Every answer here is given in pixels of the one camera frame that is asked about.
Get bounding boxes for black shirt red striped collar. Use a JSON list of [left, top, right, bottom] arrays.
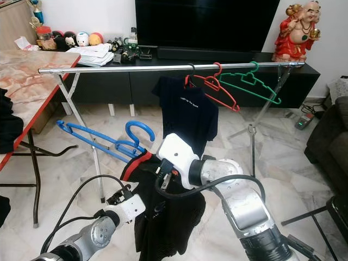
[[121, 151, 207, 261]]

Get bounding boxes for blue plastic clothes hanger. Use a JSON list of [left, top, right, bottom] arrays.
[[56, 120, 156, 164]]

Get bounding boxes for navy T-shirt white print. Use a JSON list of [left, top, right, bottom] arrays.
[[152, 76, 220, 158]]

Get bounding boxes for red plastic clothes hanger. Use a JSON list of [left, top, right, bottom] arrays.
[[184, 63, 241, 112]]

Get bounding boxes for green plastic clothes hanger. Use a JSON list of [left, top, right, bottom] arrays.
[[217, 61, 282, 105]]

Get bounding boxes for black television cabinet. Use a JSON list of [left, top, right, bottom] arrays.
[[57, 52, 320, 117]]

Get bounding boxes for silver metal clothes rack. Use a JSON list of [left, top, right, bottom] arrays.
[[38, 63, 305, 203]]

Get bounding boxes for small black electronic device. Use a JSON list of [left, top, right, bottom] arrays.
[[139, 46, 156, 60]]

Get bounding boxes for black remote control holder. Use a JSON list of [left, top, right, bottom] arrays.
[[122, 49, 138, 65]]

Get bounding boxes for black soundbar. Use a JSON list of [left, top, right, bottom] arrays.
[[157, 46, 253, 61]]

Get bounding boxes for stack of white papers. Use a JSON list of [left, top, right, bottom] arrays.
[[68, 43, 115, 67]]

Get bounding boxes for power strip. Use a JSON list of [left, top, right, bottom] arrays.
[[295, 110, 316, 131]]

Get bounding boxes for orange round plush toy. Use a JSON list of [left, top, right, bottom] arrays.
[[89, 32, 104, 47]]

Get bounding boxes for black flat screen television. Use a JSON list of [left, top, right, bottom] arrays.
[[135, 0, 281, 52]]

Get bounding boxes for marble top folding table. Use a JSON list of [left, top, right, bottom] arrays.
[[0, 49, 82, 228]]

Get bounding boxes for white round plush toy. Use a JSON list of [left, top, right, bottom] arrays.
[[76, 32, 90, 47]]

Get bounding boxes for black white mouse plush toy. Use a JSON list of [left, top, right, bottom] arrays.
[[63, 32, 77, 48]]

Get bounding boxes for dark brown sofa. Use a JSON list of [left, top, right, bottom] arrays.
[[304, 97, 348, 183]]

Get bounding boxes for black folding stool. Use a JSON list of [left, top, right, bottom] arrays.
[[282, 195, 348, 261]]

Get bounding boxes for red lidded snack jar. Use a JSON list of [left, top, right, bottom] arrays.
[[35, 26, 52, 51]]

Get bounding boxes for patterned tissue box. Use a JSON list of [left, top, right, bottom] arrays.
[[15, 36, 40, 52]]

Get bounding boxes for red gold laughing Buddha statue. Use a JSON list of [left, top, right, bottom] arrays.
[[273, 0, 322, 62]]

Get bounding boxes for grey white basket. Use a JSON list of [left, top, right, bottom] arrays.
[[328, 76, 348, 105]]

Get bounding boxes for light wooden cabinet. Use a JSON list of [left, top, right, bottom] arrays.
[[0, 0, 33, 51]]

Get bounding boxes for gold blue trophy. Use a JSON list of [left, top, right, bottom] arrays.
[[30, 0, 45, 27]]

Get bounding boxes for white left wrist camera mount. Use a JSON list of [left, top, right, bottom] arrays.
[[111, 193, 146, 225]]

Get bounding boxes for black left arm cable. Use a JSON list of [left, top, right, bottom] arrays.
[[41, 174, 132, 253]]

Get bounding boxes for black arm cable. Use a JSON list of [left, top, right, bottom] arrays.
[[41, 174, 132, 253], [160, 162, 267, 207]]

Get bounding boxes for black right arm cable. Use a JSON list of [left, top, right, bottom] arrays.
[[160, 162, 267, 207]]

